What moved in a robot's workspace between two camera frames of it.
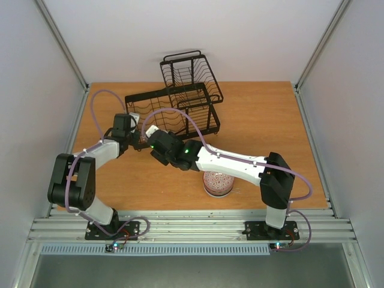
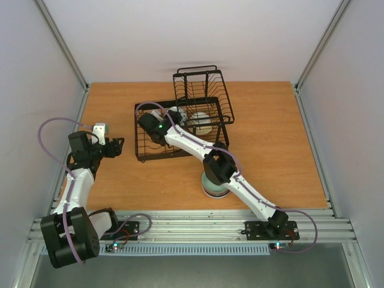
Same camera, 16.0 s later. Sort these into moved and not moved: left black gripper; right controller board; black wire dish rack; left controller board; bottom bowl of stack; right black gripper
Moved: left black gripper; black wire dish rack; right black gripper
Not moved: bottom bowl of stack; right controller board; left controller board
